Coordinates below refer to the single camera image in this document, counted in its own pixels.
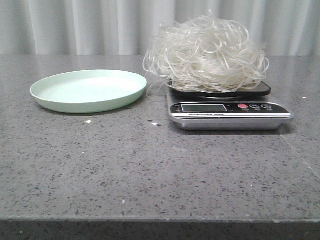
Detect white pleated curtain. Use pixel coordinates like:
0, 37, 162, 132
0, 0, 320, 56

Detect light green round plate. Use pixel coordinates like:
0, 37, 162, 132
30, 69, 147, 114

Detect white translucent vermicelli bundle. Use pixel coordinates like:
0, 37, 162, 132
142, 16, 270, 93

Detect silver black kitchen scale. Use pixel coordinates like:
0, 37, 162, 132
166, 81, 294, 131

